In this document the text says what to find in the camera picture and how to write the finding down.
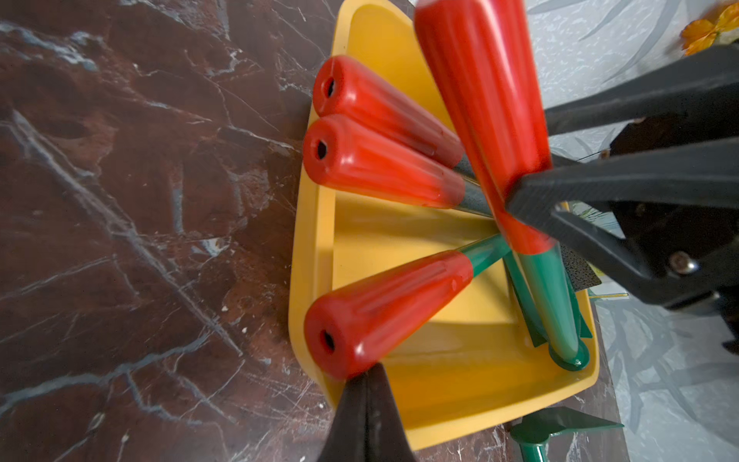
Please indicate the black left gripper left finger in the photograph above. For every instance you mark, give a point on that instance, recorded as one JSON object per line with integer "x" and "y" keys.
{"x": 347, "y": 437}

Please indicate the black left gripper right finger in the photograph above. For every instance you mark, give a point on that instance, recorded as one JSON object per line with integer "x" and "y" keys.
{"x": 385, "y": 436}

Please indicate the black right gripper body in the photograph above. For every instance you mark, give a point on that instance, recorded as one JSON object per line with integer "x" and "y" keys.
{"x": 683, "y": 258}

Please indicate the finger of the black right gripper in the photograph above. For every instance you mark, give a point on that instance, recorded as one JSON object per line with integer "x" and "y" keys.
{"x": 701, "y": 175}
{"x": 698, "y": 82}

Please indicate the green hoe red grip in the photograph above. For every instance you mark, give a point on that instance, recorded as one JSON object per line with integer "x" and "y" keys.
{"x": 480, "y": 56}
{"x": 534, "y": 431}
{"x": 350, "y": 329}

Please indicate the grey hoe red grip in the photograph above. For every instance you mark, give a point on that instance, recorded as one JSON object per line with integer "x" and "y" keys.
{"x": 344, "y": 155}
{"x": 348, "y": 88}

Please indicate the yellow plastic storage box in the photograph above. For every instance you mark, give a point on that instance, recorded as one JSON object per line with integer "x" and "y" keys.
{"x": 473, "y": 366}

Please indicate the artificial flower bouquet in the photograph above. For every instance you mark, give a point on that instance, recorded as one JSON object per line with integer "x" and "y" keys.
{"x": 703, "y": 33}

